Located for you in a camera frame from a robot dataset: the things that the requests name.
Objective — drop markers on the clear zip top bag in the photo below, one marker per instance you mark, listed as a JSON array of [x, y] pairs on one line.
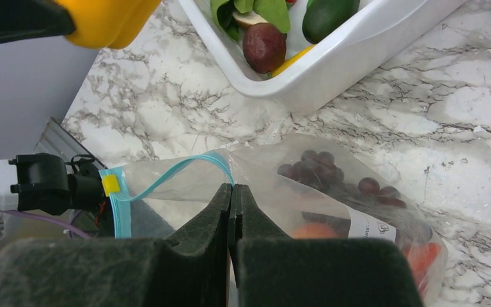
[[153, 198]]

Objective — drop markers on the green avocado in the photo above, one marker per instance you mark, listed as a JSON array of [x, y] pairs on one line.
[[322, 17]]

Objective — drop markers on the red apple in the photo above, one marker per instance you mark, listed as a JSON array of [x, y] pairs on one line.
[[420, 258]]

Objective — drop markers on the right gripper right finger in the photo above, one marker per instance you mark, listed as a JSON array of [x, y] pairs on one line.
[[272, 269]]

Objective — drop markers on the purple grape bunch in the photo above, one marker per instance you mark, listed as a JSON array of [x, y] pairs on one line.
[[319, 171]]

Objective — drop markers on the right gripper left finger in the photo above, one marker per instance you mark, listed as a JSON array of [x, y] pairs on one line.
[[188, 268]]

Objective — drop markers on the brown mushroom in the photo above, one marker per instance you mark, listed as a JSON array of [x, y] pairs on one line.
[[246, 20]]

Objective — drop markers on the yellow lemon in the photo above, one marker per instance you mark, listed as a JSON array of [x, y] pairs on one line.
[[290, 61]]

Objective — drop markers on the peach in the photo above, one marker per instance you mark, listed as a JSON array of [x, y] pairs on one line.
[[314, 231]]

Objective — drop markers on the orange bell pepper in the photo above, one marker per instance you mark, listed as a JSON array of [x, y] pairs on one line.
[[107, 23]]

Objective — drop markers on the green leaf vegetable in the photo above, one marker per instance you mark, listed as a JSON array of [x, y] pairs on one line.
[[230, 16]]

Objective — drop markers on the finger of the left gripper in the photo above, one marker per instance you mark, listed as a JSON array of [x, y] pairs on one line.
[[27, 19]]

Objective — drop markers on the dark purple passion fruit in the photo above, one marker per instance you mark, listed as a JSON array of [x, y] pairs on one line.
[[264, 47]]

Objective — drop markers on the white plastic bin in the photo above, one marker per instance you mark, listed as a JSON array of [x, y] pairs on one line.
[[377, 32]]

